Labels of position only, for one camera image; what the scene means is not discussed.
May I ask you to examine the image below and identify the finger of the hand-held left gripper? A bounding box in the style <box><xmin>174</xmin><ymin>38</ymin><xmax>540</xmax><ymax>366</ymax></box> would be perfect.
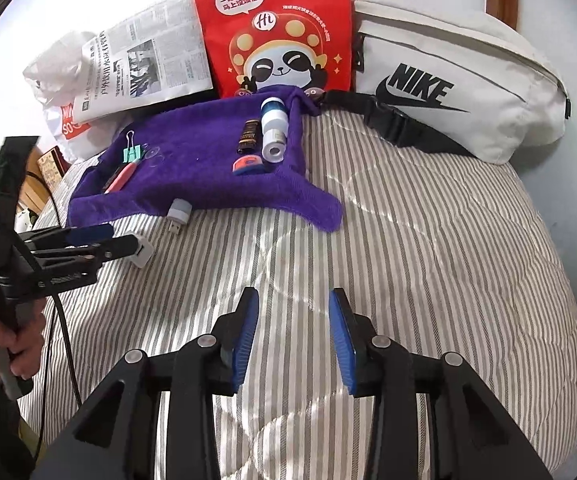
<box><xmin>86</xmin><ymin>234</ymin><xmax>140</xmax><ymax>262</ymax></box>
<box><xmin>66</xmin><ymin>223</ymin><xmax>115</xmax><ymax>244</ymax></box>

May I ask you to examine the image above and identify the brown patterned box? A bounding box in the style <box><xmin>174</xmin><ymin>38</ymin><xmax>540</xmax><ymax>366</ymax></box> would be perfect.
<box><xmin>36</xmin><ymin>146</ymin><xmax>66</xmax><ymax>181</ymax></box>

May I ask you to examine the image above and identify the white patterned cloth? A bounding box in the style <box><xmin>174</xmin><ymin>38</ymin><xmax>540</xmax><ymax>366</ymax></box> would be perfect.
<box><xmin>16</xmin><ymin>207</ymin><xmax>39</xmax><ymax>233</ymax></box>

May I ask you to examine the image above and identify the black gold pen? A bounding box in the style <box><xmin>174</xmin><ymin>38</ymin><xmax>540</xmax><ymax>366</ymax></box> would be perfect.
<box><xmin>236</xmin><ymin>119</ymin><xmax>262</xmax><ymax>156</ymax></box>

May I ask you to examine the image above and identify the striped bed quilt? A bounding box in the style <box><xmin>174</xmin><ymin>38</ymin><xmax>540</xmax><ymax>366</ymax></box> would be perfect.
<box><xmin>16</xmin><ymin>105</ymin><xmax>577</xmax><ymax>480</ymax></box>

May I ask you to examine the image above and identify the pink utility knife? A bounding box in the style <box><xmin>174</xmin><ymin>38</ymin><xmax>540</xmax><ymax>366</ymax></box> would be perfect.
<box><xmin>103</xmin><ymin>159</ymin><xmax>142</xmax><ymax>194</ymax></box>

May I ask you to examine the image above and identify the purple towel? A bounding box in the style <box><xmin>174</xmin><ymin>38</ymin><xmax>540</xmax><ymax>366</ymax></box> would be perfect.
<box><xmin>67</xmin><ymin>85</ymin><xmax>344</xmax><ymax>233</ymax></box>

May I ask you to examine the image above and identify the wooden headboard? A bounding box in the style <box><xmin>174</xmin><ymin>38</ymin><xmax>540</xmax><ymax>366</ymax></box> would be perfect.
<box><xmin>0</xmin><ymin>175</ymin><xmax>56</xmax><ymax>221</ymax></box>

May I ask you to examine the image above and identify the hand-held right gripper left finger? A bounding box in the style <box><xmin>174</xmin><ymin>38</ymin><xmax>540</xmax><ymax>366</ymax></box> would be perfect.
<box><xmin>33</xmin><ymin>286</ymin><xmax>260</xmax><ymax>480</ymax></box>

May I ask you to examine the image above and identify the white waist bag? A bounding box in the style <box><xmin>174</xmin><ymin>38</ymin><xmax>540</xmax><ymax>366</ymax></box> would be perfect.
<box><xmin>319</xmin><ymin>0</ymin><xmax>572</xmax><ymax>165</ymax></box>

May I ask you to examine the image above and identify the green binder clip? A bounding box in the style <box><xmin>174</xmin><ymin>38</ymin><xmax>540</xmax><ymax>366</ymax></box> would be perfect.
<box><xmin>122</xmin><ymin>130</ymin><xmax>150</xmax><ymax>163</ymax></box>

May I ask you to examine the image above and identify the orange blue tape measure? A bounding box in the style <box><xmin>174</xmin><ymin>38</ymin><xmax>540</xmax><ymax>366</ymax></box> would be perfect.
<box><xmin>231</xmin><ymin>154</ymin><xmax>265</xmax><ymax>177</ymax></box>

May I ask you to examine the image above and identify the newspaper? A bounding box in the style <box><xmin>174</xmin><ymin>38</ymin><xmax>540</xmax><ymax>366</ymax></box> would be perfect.
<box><xmin>72</xmin><ymin>0</ymin><xmax>218</xmax><ymax>123</ymax></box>

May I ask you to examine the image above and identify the red paper bag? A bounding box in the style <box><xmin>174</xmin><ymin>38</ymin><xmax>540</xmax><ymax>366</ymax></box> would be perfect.
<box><xmin>190</xmin><ymin>0</ymin><xmax>357</xmax><ymax>100</ymax></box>

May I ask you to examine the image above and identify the blue white bottle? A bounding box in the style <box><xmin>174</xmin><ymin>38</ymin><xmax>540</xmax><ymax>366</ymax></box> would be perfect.
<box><xmin>260</xmin><ymin>96</ymin><xmax>290</xmax><ymax>133</ymax></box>

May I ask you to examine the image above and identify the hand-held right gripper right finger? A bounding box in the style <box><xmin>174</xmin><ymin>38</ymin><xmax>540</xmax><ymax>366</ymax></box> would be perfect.
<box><xmin>329</xmin><ymin>287</ymin><xmax>554</xmax><ymax>480</ymax></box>

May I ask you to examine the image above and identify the white plastic bag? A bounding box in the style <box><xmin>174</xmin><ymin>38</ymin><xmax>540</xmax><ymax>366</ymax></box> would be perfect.
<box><xmin>22</xmin><ymin>30</ymin><xmax>119</xmax><ymax>163</ymax></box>

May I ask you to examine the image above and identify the white charger plug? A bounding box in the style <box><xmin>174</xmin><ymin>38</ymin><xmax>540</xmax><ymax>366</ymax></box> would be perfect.
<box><xmin>123</xmin><ymin>232</ymin><xmax>155</xmax><ymax>268</ymax></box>

